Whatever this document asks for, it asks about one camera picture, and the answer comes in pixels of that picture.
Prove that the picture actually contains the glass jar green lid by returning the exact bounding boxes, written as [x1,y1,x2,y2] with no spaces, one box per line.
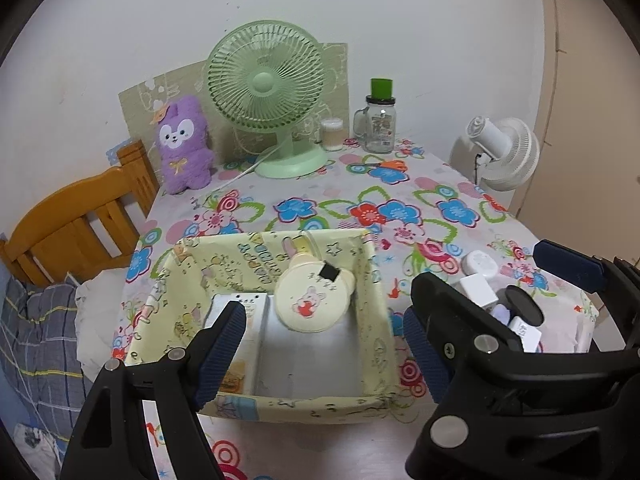
[352,78,396,154]

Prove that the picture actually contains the yellow fabric storage box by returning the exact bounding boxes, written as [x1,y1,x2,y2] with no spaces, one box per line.
[126,229,399,425]

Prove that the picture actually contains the purple plush bunny toy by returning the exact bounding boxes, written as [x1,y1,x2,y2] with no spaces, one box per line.
[152,96,215,195]

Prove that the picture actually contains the tall white product box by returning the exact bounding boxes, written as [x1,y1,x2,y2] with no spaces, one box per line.
[202,291,270,397]

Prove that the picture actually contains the cotton swab container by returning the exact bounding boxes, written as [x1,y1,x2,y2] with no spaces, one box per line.
[320,118,346,152]

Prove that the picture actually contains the wooden chair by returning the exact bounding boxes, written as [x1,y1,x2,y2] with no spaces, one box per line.
[1,140,160,287]

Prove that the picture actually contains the beige cartoon patterned board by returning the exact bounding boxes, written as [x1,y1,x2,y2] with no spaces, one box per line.
[118,42,350,172]

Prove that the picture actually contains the orange handled scissors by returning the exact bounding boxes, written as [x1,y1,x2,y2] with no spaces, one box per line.
[363,159,408,172]

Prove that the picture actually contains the floral tablecloth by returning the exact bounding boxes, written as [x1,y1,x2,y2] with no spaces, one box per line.
[113,140,598,479]

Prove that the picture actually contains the blue plaid bedding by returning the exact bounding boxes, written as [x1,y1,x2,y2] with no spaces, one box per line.
[1,268,92,479]

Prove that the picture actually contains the white cube charger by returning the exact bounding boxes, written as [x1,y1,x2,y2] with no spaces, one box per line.
[456,273,499,309]

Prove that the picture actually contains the white standing fan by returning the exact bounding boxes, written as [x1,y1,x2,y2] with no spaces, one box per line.
[449,116,540,192]

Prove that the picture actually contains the cream round cartoon mirror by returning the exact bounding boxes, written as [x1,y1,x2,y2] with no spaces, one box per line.
[273,235,356,334]

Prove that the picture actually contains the lavender round object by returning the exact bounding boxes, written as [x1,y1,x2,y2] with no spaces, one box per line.
[490,304,511,326]

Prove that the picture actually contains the beige door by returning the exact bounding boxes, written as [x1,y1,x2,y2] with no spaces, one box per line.
[510,0,639,263]

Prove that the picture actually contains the white 45W charger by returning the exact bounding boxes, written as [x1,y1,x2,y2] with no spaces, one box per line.
[509,315,541,353]

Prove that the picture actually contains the white cloth on bed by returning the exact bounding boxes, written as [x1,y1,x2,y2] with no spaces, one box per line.
[75,269,127,382]

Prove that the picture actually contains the green desk fan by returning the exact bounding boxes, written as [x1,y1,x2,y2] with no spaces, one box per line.
[205,20,328,179]

